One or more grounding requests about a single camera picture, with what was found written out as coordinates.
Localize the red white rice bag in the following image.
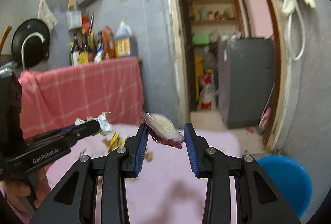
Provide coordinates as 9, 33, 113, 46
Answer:
198, 69, 217, 110

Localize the wooden shelf unit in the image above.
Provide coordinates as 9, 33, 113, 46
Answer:
183, 0, 242, 47

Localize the red plaid cloth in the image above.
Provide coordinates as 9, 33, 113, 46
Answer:
18, 57, 144, 138

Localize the black wok pan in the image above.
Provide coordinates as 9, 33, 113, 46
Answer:
11, 19, 50, 69

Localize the large brown oil jug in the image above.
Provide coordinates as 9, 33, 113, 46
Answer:
114, 21, 138, 57

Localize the orange sauce bottle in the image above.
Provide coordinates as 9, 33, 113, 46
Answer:
102, 26, 115, 60

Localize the blue plastic bucket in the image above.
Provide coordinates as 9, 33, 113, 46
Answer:
258, 155, 313, 218

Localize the green box on shelf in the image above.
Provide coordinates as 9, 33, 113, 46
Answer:
192, 34, 210, 45

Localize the white hose loop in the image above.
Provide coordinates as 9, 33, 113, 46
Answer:
287, 0, 306, 62

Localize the purple cabbage leaf scrap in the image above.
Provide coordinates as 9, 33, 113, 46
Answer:
141, 112, 185, 149

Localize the dark sauce bottle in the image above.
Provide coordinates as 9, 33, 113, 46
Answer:
71, 34, 81, 66

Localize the person's left hand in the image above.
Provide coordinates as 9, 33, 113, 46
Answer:
2, 169, 51, 213

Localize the grey refrigerator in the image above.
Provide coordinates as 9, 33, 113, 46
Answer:
218, 38, 275, 129

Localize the white wrapper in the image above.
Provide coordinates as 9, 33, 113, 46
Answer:
75, 112, 114, 137

